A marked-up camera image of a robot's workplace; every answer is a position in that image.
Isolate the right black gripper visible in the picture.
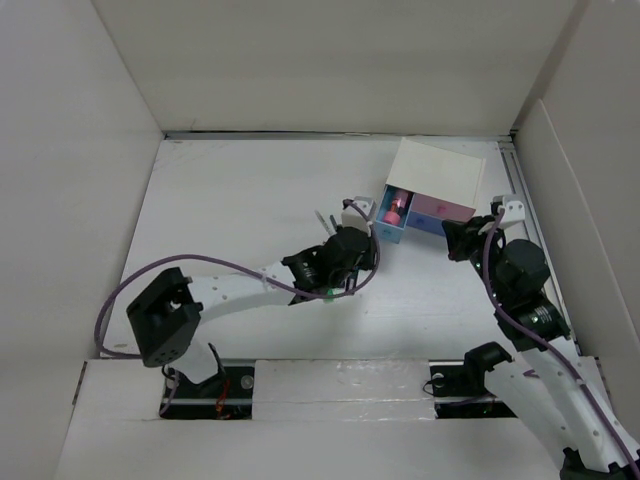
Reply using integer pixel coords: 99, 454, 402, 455
441, 213, 509, 304

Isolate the pink drawer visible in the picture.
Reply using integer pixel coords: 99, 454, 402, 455
410, 193, 476, 221

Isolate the light blue drawer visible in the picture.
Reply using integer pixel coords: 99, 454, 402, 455
375, 185, 413, 244

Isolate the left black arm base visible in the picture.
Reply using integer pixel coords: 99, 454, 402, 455
159, 343, 256, 420

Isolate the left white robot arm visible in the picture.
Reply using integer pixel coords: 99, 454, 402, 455
126, 227, 377, 397

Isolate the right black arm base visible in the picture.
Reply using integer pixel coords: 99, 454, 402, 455
422, 342, 516, 419

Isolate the green clear pen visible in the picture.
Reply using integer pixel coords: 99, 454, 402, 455
314, 210, 334, 236

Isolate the purple blue drawer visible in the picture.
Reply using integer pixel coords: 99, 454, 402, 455
406, 211, 445, 237

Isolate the white drawer cabinet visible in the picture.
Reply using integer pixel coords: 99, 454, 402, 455
386, 138, 486, 208

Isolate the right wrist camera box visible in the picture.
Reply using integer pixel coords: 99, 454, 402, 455
491, 195, 526, 230

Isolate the right aluminium rail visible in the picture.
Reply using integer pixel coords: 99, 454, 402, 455
498, 140, 581, 353

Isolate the aluminium rail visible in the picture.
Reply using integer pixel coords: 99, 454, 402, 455
498, 140, 581, 353
164, 130, 512, 142

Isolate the back aluminium rail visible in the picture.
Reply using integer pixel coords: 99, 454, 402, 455
164, 130, 512, 142

